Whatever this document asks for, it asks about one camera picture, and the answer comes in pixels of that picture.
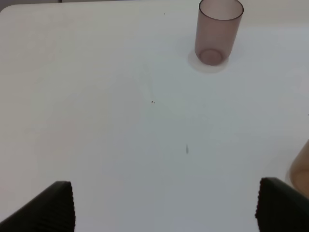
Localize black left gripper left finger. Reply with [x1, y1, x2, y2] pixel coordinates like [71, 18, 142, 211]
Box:
[0, 181, 76, 232]

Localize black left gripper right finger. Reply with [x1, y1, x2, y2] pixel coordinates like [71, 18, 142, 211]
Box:
[255, 177, 309, 232]

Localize orange translucent cup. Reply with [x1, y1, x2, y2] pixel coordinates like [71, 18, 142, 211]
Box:
[290, 141, 309, 198]

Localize pink translucent cup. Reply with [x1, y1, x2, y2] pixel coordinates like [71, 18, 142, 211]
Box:
[195, 0, 244, 66]

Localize white round coaster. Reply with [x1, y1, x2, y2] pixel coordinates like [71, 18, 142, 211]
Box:
[187, 50, 229, 73]

